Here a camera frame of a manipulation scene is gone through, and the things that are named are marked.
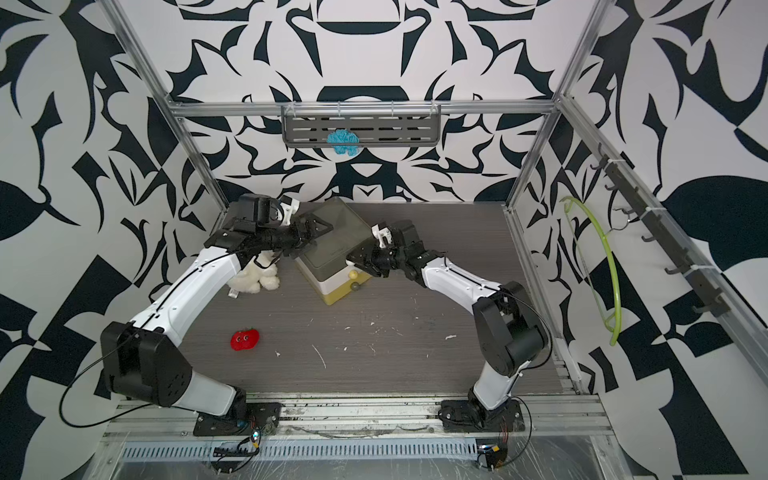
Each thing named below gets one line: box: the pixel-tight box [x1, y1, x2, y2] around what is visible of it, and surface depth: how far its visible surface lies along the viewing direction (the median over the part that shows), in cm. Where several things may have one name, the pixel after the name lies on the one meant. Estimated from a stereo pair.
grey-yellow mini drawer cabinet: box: [295, 197, 373, 306], surface depth 86 cm
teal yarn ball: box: [326, 128, 360, 157], surface depth 93 cm
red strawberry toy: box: [230, 327, 260, 351], surface depth 86 cm
